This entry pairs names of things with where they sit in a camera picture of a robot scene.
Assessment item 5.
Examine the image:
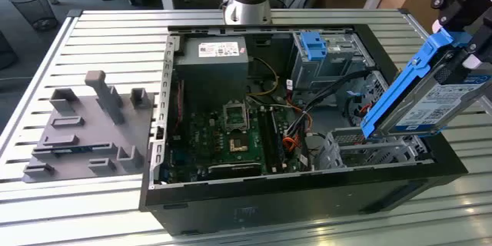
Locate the green motherboard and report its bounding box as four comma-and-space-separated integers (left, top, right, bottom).
168, 99, 311, 184

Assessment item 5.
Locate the black mesh wastebasket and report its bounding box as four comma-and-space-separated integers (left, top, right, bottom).
7, 0, 59, 31

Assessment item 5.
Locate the red disk wire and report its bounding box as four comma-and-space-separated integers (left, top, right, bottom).
358, 104, 374, 127

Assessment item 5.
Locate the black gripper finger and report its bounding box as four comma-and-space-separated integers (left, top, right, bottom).
436, 18, 492, 85

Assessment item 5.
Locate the black open PC case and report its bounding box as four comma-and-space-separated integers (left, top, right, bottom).
138, 23, 471, 237

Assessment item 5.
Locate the CPU socket with gold contacts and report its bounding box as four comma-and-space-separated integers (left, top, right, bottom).
227, 133, 251, 154

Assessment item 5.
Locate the grey power supply unit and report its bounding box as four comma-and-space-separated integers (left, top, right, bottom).
174, 36, 250, 104

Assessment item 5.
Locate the black RAM slot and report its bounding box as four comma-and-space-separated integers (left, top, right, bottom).
256, 106, 272, 176
268, 106, 288, 172

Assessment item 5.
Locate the metal socket cover frame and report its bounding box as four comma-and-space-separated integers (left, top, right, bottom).
222, 100, 252, 132

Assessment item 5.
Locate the orange wire bundle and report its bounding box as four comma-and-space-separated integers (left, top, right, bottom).
282, 137, 306, 152

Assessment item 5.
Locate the perforated metal disk bay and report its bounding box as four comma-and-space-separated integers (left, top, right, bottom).
314, 126, 432, 172

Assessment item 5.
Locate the metal optical drive cage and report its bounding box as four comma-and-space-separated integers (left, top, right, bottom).
291, 31, 378, 93

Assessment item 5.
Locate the black wire bundle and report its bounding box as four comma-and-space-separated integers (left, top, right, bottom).
302, 70, 371, 116

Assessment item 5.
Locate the grey parts rack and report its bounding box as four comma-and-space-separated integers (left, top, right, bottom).
23, 70, 162, 184

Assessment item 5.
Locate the yellow power wire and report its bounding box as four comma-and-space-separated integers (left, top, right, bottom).
247, 56, 280, 97

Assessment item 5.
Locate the blue plastic drive latch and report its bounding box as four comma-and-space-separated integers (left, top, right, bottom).
300, 31, 328, 62

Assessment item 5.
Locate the black graphics card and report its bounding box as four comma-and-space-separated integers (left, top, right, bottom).
207, 161, 264, 180

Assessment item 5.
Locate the hard disk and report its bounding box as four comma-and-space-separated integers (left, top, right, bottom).
360, 28, 492, 141

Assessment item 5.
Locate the thin red case wire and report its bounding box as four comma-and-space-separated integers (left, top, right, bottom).
174, 80, 187, 138

